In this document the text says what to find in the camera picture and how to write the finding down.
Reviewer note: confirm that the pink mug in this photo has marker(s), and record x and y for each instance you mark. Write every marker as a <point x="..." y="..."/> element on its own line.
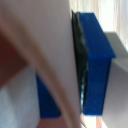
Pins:
<point x="50" y="33"/>

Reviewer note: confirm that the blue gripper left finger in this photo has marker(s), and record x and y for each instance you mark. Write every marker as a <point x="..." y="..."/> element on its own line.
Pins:
<point x="46" y="103"/>

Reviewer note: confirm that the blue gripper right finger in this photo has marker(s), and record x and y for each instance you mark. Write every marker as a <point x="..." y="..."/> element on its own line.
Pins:
<point x="96" y="73"/>

